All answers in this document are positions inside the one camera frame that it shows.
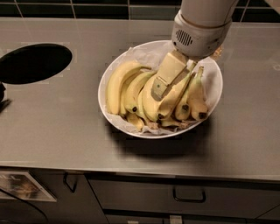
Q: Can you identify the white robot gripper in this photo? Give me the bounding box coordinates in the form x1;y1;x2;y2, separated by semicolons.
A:
151;11;231;102

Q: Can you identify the long-stemmed yellow banana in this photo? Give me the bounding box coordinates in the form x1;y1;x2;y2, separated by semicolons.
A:
157;62;197;120

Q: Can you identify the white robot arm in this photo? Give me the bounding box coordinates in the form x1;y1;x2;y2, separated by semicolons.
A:
151;0;238;101

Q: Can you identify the white oval bowl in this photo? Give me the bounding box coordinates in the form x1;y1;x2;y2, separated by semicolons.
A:
97;39;224;140

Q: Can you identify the rightmost yellow banana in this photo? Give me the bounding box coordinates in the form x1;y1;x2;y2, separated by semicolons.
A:
187;66;208;121

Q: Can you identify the short yellow banana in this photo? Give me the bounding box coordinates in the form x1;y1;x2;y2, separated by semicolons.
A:
174;73;195;121

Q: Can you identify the large middle yellow banana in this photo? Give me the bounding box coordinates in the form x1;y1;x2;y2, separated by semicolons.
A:
142;76;160;122

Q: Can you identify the leftmost yellow banana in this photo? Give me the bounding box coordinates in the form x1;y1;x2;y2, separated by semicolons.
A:
105;60;151;115

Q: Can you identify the bottom right hidden banana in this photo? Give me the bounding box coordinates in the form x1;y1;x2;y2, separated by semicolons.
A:
161;117;189;129

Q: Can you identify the hidden banana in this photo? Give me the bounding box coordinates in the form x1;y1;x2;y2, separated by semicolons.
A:
161;117;189;129
127;113;144;132

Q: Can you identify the bottom left hidden banana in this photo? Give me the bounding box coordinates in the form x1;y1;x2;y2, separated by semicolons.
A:
127;113;144;132

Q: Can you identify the white paper liner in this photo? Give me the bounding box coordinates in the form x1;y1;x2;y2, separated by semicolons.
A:
102;40;219;137

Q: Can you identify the round black counter hole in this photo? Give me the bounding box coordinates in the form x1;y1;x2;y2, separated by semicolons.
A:
0;44;73;84

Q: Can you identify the grey drawer front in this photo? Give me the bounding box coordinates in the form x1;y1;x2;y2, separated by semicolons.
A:
89;179;280;218

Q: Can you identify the grey drawer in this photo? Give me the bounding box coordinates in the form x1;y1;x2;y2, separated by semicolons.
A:
89;179;280;218
106;214;280;224

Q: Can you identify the lower grey drawer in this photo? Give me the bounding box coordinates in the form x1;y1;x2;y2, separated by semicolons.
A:
106;214;280;224

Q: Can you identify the grey cabinet door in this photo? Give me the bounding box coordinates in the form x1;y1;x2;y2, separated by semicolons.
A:
0;167;108;224

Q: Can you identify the dark object at left edge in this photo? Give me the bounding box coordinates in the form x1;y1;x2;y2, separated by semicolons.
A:
0;82;11;113

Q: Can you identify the printed label on cabinet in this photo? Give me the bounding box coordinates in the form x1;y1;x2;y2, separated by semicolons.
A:
0;171;57;202

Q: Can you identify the black drawer handle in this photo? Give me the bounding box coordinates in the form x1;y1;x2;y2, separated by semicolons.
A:
172;186;207;203

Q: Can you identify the black cabinet door handle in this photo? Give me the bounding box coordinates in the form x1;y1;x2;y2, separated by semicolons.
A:
63;172;78;193

